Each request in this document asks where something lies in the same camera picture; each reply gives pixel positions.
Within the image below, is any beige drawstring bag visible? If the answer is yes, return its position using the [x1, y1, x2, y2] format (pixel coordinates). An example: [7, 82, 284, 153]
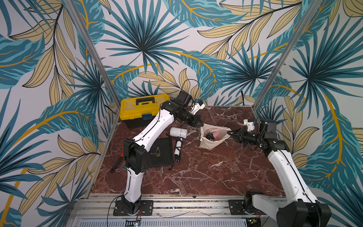
[199, 124, 231, 150]

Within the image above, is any pink hair dryer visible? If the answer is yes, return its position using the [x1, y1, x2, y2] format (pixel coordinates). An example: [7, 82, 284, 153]
[204, 128, 226, 142]

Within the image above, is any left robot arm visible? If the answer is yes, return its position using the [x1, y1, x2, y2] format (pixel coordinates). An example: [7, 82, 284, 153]
[121, 90, 205, 214]

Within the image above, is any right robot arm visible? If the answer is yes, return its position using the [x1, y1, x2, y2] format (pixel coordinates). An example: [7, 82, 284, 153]
[228, 119, 331, 227]

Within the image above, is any white hair dryer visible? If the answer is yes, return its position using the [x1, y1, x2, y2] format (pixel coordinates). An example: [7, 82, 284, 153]
[170, 127, 188, 162]

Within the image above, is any yellow black toolbox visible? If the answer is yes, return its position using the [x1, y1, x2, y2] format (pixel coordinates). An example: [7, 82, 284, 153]
[120, 94, 170, 129]

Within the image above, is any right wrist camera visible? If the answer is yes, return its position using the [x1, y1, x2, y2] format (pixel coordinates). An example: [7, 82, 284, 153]
[244, 119, 255, 132]

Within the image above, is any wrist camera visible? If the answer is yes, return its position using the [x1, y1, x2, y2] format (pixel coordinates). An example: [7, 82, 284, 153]
[190, 99, 205, 115]
[244, 119, 255, 132]

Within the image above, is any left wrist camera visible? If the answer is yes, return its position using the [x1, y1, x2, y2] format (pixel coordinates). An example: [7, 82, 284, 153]
[190, 99, 205, 115]

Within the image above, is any black drawstring bag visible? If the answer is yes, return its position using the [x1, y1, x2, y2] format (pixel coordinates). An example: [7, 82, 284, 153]
[149, 137, 174, 170]

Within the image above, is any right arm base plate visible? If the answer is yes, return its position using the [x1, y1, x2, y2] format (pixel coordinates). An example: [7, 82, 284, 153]
[228, 199, 266, 215]

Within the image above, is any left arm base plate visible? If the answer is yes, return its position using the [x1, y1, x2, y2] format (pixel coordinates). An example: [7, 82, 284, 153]
[113, 200, 154, 216]

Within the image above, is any aluminium front rail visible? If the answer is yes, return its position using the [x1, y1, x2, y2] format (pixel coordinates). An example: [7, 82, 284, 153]
[66, 194, 278, 227]

